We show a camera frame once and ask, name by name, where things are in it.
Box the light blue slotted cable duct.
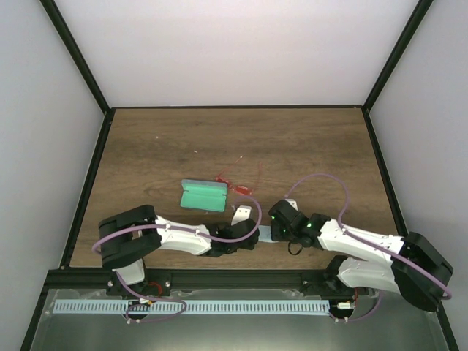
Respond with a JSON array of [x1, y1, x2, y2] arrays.
[[53, 299, 330, 316]]

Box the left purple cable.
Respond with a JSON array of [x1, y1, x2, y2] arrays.
[[91, 195, 263, 297]]

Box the black enclosure frame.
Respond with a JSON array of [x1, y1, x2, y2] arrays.
[[20, 0, 458, 351]]

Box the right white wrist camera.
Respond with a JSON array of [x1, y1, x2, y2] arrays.
[[286, 199, 298, 211]]

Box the light blue cleaning cloth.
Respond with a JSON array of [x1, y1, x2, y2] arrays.
[[258, 225, 274, 244]]

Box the teal glasses case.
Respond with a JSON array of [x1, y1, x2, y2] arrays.
[[180, 179, 227, 212]]

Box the red transparent sunglasses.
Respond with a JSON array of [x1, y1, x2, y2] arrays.
[[214, 156, 263, 196]]

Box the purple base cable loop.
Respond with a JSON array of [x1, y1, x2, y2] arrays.
[[124, 295, 189, 325]]

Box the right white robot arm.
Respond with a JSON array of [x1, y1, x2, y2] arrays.
[[268, 200, 453, 312]]

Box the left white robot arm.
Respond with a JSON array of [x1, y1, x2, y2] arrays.
[[92, 205, 260, 295]]

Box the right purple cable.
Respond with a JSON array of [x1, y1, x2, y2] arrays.
[[284, 173, 453, 322]]

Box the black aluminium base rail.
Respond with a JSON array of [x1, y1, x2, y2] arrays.
[[45, 268, 355, 297]]

